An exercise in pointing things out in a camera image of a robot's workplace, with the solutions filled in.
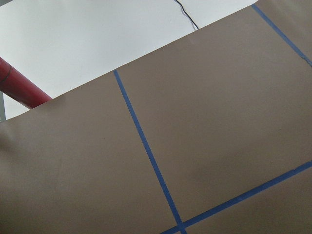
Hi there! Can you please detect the brown paper table cover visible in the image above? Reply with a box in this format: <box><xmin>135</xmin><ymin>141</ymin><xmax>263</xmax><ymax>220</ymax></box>
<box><xmin>0</xmin><ymin>0</ymin><xmax>312</xmax><ymax>234</ymax></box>

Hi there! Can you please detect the red cylinder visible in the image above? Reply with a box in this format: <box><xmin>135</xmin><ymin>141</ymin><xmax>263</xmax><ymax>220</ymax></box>
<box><xmin>0</xmin><ymin>58</ymin><xmax>52</xmax><ymax>109</ymax></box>

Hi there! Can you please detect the thin black cable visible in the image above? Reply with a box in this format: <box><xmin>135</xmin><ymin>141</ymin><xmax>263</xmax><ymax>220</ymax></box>
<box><xmin>174</xmin><ymin>0</ymin><xmax>198</xmax><ymax>31</ymax></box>

